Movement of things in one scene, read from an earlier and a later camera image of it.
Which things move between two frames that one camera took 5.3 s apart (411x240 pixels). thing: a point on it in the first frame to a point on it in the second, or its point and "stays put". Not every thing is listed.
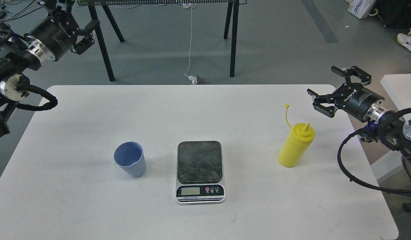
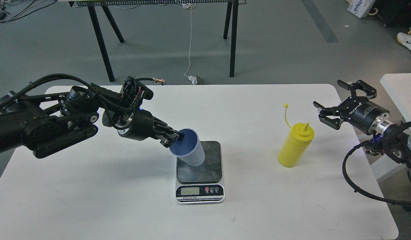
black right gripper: x=363 y=104 to x=358 y=111
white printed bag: x=360 y=9 stays put
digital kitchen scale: x=200 y=172 stays put
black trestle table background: x=231 y=25 stays put
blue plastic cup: x=129 y=156 to x=189 y=149
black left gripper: x=53 y=37 to x=145 y=127
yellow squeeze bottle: x=301 y=137 stays put
